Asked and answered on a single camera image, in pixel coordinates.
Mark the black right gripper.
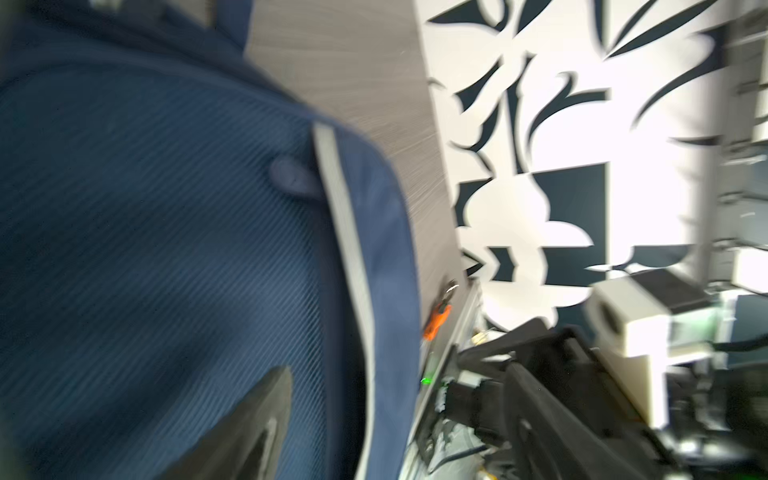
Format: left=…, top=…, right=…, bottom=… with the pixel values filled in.
left=444, top=320, right=678, bottom=479

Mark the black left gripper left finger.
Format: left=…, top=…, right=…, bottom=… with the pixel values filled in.
left=160, top=366, right=293, bottom=480

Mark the navy blue student backpack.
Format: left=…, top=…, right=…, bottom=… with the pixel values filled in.
left=1, top=1, right=422, bottom=479

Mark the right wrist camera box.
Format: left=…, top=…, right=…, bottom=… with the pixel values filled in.
left=584, top=269, right=722, bottom=430

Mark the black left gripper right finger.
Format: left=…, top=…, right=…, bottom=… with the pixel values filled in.
left=503, top=363, right=660, bottom=480

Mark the orange handled screwdriver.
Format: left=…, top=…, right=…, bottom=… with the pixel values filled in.
left=423, top=302, right=452, bottom=341

